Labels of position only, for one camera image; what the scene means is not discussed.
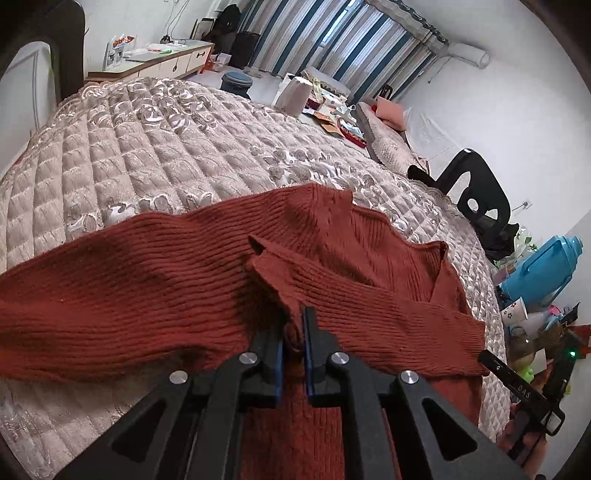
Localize white paper cup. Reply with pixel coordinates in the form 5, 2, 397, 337
501, 298, 529, 329

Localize white electric kettle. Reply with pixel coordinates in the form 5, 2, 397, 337
284, 76, 312, 116

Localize beige covered sofa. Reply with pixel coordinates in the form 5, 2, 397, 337
355, 102, 432, 176

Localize bed headboard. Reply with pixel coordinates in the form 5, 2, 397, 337
0, 0, 88, 153

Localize black backpack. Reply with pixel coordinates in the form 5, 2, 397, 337
213, 4, 242, 35

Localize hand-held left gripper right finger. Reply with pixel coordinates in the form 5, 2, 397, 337
300, 305, 532, 480

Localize beige quilted bedspread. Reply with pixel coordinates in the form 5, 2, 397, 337
0, 76, 509, 480

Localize black plastic chair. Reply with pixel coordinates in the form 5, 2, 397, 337
434, 148, 512, 227

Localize black suitcase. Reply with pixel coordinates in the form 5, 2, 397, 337
229, 31, 260, 70

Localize red tray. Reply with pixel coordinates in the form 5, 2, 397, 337
339, 117, 368, 148

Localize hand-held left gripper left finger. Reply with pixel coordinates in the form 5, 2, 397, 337
55, 320, 284, 480

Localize cluttered coffee table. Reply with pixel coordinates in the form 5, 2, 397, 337
272, 69, 370, 148

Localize blue thermos jug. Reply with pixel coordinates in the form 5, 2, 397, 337
499, 235, 583, 310

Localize red knit sweater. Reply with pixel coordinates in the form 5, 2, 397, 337
0, 182, 491, 480

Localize white low cabinet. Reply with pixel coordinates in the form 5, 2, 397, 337
85, 39, 214, 84

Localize person's right hand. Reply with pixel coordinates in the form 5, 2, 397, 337
501, 415, 548, 467

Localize dark blue bin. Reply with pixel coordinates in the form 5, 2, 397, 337
220, 71, 254, 99

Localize glass jar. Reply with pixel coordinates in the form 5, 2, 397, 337
508, 325, 546, 365

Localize pink pillow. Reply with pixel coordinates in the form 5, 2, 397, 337
375, 98, 408, 131

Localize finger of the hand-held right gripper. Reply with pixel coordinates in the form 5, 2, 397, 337
479, 351, 566, 437

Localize blue striped curtains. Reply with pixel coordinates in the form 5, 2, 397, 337
252, 0, 451, 104

